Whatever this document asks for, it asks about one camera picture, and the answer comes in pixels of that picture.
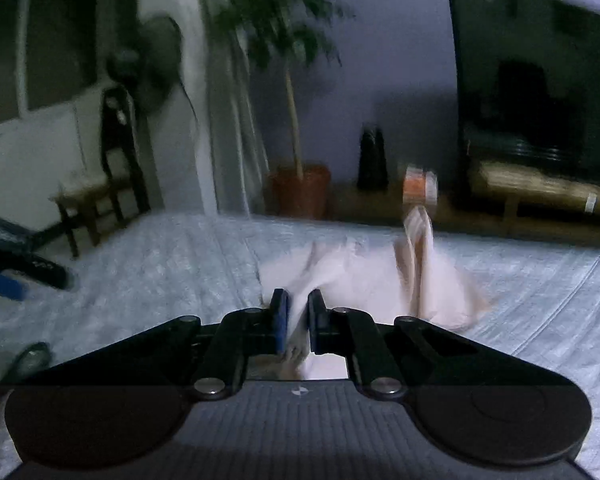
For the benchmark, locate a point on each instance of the orange tissue box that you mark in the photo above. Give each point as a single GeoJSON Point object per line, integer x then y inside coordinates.
{"type": "Point", "coordinates": [420, 185]}

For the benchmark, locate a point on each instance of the wooden television stand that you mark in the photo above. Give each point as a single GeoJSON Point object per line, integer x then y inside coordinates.
{"type": "Point", "coordinates": [530, 185]}

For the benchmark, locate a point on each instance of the silver quilted table cover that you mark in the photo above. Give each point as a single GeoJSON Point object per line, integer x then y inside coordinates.
{"type": "Point", "coordinates": [155, 270]}

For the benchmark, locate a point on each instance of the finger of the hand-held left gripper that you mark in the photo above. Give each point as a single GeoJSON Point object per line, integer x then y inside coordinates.
{"type": "Point", "coordinates": [0, 284]}

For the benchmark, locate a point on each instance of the black television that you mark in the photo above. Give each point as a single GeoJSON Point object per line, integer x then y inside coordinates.
{"type": "Point", "coordinates": [530, 60]}

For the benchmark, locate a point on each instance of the dark wooden chair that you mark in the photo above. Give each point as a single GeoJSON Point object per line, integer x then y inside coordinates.
{"type": "Point", "coordinates": [115, 160]}

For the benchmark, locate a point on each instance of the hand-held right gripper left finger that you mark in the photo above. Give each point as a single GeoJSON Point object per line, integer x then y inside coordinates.
{"type": "Point", "coordinates": [280, 322]}

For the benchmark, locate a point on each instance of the window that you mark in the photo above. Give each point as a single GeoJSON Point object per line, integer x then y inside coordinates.
{"type": "Point", "coordinates": [5, 60]}

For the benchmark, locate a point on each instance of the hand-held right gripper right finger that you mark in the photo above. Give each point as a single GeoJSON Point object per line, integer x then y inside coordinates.
{"type": "Point", "coordinates": [317, 322]}

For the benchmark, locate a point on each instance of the dark standing fan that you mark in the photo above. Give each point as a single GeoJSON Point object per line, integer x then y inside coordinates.
{"type": "Point", "coordinates": [150, 60]}

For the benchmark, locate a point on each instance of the pink garment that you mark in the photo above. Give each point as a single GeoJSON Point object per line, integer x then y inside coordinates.
{"type": "Point", "coordinates": [360, 280]}

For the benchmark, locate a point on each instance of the dark green object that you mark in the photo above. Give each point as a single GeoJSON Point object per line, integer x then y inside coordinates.
{"type": "Point", "coordinates": [30, 362]}

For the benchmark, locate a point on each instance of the potted tree in terracotta pot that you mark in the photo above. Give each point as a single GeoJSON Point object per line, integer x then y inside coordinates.
{"type": "Point", "coordinates": [300, 190]}

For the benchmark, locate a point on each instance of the sheer grey curtain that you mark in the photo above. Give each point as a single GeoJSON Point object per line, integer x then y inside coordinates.
{"type": "Point", "coordinates": [240, 135]}

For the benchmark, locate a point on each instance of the black speaker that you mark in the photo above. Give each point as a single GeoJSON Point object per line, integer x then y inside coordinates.
{"type": "Point", "coordinates": [372, 160]}

